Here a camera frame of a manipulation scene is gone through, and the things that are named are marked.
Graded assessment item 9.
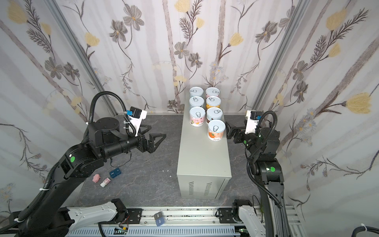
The pink labelled can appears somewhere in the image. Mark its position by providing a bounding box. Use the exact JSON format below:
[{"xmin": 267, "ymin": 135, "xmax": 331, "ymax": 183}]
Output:
[{"xmin": 205, "ymin": 87, "xmax": 220, "ymax": 98}]

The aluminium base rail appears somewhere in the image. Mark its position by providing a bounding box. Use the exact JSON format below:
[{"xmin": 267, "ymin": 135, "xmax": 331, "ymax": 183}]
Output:
[{"xmin": 56, "ymin": 205, "xmax": 306, "ymax": 237}]

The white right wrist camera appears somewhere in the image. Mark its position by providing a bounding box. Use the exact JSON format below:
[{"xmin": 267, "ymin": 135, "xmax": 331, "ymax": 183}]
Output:
[{"xmin": 245, "ymin": 110, "xmax": 263, "ymax": 134}]

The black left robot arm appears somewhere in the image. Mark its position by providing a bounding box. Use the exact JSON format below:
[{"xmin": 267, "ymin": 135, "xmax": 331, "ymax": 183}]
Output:
[{"xmin": 1, "ymin": 91, "xmax": 166, "ymax": 237}]

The small blue grey module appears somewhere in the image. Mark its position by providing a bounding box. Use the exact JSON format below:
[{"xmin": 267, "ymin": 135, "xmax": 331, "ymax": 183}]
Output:
[{"xmin": 154, "ymin": 211, "xmax": 165, "ymax": 227}]

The yellow labelled can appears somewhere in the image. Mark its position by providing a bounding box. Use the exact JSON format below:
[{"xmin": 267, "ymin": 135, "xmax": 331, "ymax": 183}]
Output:
[{"xmin": 206, "ymin": 96, "xmax": 221, "ymax": 110}]

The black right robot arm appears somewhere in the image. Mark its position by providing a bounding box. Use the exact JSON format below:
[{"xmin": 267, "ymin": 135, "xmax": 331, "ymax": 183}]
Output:
[{"xmin": 226, "ymin": 110, "xmax": 292, "ymax": 237}]

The black corrugated cable corner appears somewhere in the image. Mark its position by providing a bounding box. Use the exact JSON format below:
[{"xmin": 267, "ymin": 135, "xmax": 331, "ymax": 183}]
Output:
[{"xmin": 351, "ymin": 223, "xmax": 379, "ymax": 237}]

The small pink object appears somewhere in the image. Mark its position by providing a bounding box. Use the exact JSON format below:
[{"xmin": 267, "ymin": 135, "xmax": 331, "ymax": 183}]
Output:
[{"xmin": 92, "ymin": 174, "xmax": 101, "ymax": 183}]

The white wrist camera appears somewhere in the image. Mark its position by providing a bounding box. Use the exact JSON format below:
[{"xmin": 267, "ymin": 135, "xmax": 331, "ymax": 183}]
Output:
[
  {"xmin": 245, "ymin": 110, "xmax": 263, "ymax": 134},
  {"xmin": 124, "ymin": 106, "xmax": 147, "ymax": 137}
]

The light blue labelled can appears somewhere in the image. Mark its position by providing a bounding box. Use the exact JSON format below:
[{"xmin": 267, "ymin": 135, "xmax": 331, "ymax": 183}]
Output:
[{"xmin": 189, "ymin": 87, "xmax": 204, "ymax": 98}]

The small blue box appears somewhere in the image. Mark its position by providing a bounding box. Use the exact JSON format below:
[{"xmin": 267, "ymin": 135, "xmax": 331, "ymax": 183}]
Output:
[{"xmin": 109, "ymin": 168, "xmax": 121, "ymax": 178}]

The teal can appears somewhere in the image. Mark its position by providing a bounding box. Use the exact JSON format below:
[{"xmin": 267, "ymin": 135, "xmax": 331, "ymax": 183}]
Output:
[
  {"xmin": 206, "ymin": 107, "xmax": 223, "ymax": 123},
  {"xmin": 189, "ymin": 96, "xmax": 204, "ymax": 108}
]

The small pink white bottle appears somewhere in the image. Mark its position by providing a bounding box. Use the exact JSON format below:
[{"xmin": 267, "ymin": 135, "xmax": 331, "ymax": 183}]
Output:
[{"xmin": 100, "ymin": 178, "xmax": 111, "ymax": 188}]

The white slotted cable duct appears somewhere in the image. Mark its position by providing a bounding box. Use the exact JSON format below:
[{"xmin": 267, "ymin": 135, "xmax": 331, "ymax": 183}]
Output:
[{"xmin": 66, "ymin": 226, "xmax": 240, "ymax": 237}]

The orange can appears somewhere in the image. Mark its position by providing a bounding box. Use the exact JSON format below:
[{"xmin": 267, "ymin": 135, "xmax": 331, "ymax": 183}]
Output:
[{"xmin": 207, "ymin": 119, "xmax": 226, "ymax": 141}]

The grey metal cabinet counter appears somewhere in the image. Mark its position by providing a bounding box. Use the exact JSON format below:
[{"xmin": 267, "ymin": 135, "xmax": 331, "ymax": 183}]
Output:
[{"xmin": 177, "ymin": 92, "xmax": 232, "ymax": 199}]

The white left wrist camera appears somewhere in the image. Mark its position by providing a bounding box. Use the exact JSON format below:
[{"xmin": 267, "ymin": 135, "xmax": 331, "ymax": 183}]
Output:
[{"xmin": 124, "ymin": 106, "xmax": 147, "ymax": 137}]

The pink can front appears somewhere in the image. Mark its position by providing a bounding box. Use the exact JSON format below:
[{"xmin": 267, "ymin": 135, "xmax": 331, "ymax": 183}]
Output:
[{"xmin": 189, "ymin": 107, "xmax": 206, "ymax": 127}]

